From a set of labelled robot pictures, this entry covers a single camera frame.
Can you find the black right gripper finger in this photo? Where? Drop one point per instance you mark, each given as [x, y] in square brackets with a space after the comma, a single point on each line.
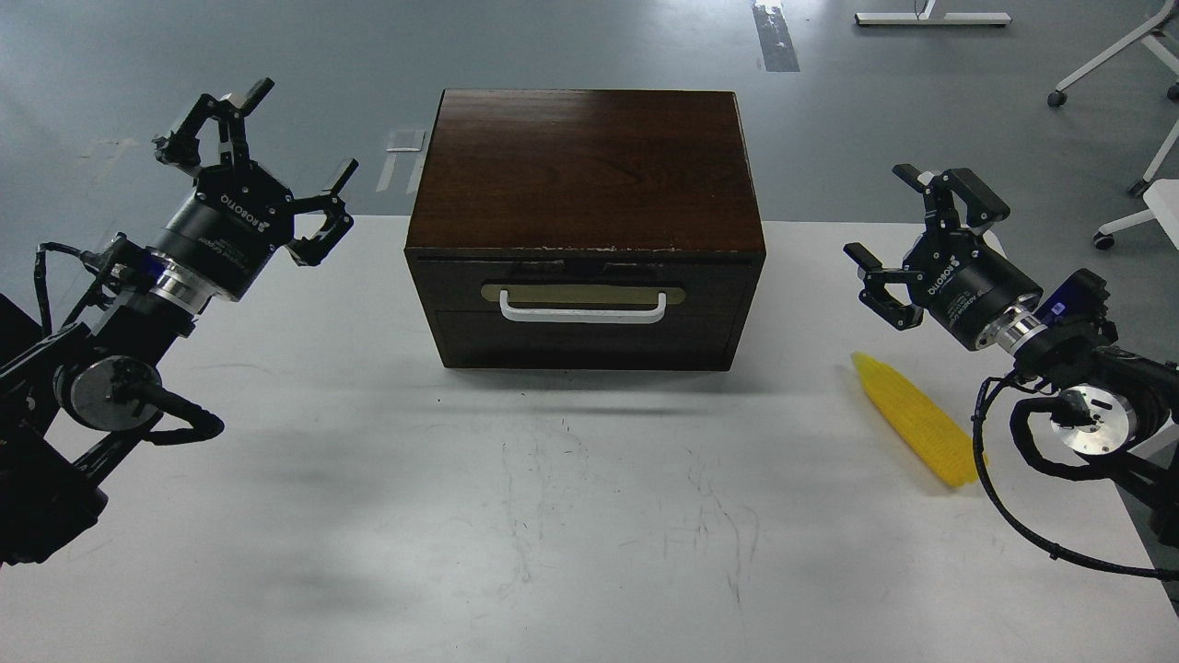
[874, 293]
[959, 206]

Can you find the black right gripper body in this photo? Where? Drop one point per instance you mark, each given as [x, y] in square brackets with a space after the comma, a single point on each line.
[965, 285]

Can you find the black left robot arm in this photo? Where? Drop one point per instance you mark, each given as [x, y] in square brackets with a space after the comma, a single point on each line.
[81, 386]

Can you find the dark wooden cabinet box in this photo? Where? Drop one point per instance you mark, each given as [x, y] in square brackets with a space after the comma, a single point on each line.
[571, 181]

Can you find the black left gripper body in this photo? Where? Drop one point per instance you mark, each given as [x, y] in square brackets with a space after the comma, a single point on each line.
[229, 227]

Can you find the white table leg base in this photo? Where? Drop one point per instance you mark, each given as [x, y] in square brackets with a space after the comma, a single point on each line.
[929, 14]

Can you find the yellow corn cob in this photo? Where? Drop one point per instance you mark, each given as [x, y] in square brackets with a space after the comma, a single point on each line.
[930, 432]

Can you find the wooden drawer with white handle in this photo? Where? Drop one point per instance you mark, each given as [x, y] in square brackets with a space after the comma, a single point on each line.
[661, 317]

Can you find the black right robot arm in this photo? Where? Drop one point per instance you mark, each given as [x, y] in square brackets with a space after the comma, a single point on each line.
[1090, 402]

